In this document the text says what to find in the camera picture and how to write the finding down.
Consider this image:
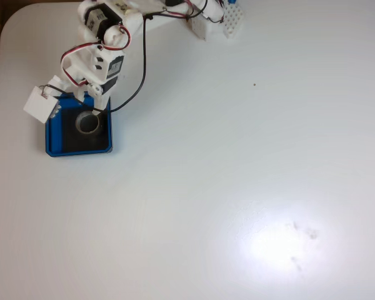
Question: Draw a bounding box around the white perforated plate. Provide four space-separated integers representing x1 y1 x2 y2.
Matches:
221 2 247 41

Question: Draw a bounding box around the white camera box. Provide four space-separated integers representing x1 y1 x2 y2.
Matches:
22 86 62 124

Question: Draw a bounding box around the blue square box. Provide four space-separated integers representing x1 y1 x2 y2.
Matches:
45 92 114 158

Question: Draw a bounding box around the black tape roll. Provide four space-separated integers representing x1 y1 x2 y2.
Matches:
74 109 102 135

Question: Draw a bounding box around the black cable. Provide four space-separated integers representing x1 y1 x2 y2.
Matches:
43 6 190 113

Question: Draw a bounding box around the red white servo cable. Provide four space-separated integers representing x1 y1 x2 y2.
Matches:
60 26 134 88

